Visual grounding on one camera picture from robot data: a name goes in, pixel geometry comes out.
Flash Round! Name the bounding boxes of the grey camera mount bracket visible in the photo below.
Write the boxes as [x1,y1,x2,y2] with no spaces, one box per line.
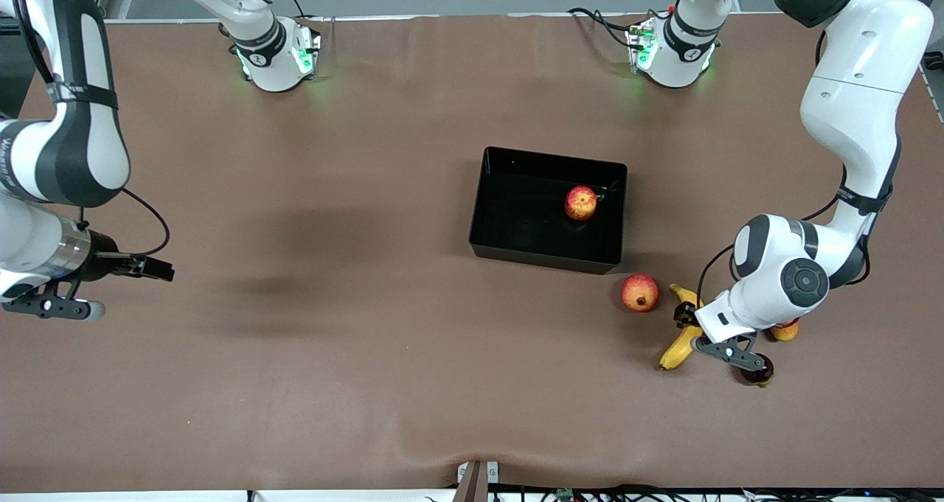
[456,460,500,502]

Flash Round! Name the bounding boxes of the black plastic box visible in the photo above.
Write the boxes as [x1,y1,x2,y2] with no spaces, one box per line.
[469,146,628,275]

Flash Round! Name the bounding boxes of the yellow banana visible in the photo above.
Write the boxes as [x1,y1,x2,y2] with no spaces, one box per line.
[658,283,707,371]

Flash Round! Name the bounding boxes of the red apple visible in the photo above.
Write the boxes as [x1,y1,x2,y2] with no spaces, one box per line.
[564,185,599,222]

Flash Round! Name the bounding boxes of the black left base cable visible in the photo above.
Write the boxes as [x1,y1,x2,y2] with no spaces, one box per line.
[566,7,644,53]

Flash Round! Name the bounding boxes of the dark purple mangosteen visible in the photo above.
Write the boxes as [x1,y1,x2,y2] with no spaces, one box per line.
[737,355,775,388]

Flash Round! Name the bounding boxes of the red yellow pomegranate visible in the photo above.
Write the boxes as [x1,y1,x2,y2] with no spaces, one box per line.
[620,273,660,313]

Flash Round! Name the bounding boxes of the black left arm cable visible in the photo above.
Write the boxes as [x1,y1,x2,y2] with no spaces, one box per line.
[696,30,871,305]

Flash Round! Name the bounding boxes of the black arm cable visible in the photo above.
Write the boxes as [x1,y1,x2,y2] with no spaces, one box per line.
[696,30,871,305]
[7,0,171,258]

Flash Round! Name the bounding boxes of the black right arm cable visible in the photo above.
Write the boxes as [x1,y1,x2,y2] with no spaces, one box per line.
[7,0,171,258]

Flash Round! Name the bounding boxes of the brown table mat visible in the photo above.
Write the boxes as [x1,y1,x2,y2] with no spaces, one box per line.
[0,12,944,492]

